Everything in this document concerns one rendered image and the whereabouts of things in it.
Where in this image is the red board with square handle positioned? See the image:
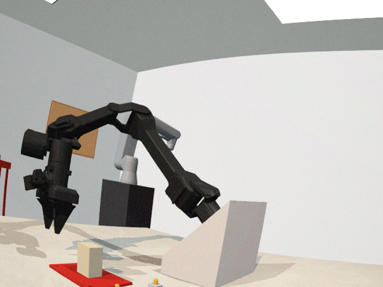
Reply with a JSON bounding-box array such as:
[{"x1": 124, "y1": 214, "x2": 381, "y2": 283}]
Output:
[{"x1": 49, "y1": 242, "x2": 132, "y2": 287}]

